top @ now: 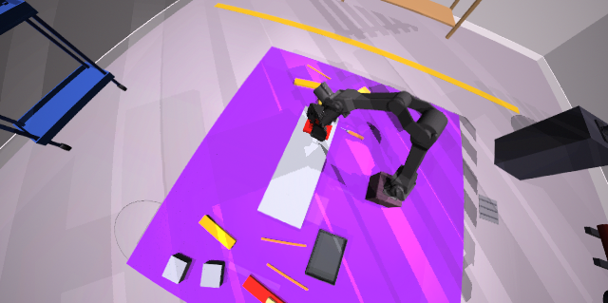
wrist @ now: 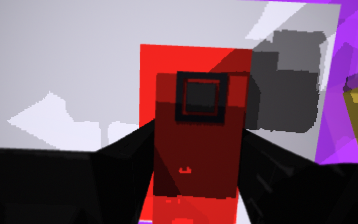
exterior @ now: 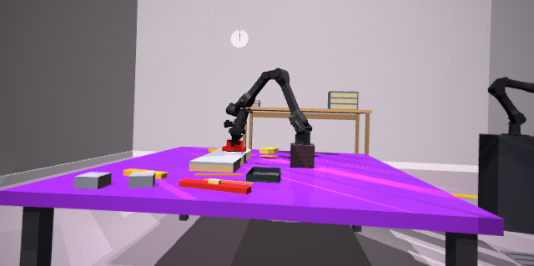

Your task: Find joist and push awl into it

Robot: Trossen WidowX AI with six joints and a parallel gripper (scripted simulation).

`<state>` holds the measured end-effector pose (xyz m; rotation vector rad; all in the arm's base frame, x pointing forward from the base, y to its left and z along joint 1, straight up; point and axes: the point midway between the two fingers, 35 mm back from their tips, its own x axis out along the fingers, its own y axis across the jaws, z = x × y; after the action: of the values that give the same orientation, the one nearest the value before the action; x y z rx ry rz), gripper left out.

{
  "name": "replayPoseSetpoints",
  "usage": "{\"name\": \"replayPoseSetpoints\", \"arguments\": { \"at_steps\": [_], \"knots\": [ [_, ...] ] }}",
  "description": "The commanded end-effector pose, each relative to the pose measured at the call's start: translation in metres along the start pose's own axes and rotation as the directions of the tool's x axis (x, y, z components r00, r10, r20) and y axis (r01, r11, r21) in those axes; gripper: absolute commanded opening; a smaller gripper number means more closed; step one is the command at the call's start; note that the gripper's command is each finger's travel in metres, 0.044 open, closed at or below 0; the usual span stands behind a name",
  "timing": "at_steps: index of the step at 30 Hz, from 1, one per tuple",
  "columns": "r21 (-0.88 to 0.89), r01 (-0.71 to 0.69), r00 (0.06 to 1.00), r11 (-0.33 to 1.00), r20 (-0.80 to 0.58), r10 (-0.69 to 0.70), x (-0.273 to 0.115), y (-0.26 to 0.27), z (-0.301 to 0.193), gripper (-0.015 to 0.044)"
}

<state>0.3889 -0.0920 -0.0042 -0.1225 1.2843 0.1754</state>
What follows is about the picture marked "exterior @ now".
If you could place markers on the red flat bar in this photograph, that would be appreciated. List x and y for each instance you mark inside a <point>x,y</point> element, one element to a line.
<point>215,184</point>

